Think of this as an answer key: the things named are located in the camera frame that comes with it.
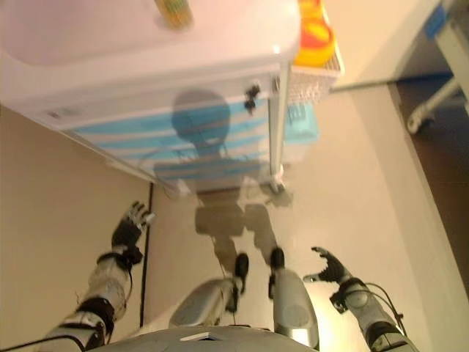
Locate white medical cart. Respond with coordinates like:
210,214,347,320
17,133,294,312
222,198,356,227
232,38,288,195
0,0,303,199

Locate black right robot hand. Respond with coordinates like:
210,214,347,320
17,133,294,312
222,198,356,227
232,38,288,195
303,246,355,285

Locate white wire basket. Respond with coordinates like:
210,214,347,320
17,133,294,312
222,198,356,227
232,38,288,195
287,47,346,106

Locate grey robot torso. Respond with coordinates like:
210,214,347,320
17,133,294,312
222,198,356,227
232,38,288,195
87,324,320,352

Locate yellow medicine bottle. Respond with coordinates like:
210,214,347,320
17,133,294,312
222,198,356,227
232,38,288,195
153,0,194,29

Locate black cart keys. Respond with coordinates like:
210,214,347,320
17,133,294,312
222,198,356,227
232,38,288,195
243,83,262,113

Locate blue bed corner bumper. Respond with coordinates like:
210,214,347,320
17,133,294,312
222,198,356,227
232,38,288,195
426,0,451,37

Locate blue lid waste bin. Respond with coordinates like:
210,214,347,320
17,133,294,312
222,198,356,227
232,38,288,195
284,102,320,162

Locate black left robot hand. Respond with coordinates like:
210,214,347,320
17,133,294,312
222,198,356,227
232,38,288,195
111,200,157,252

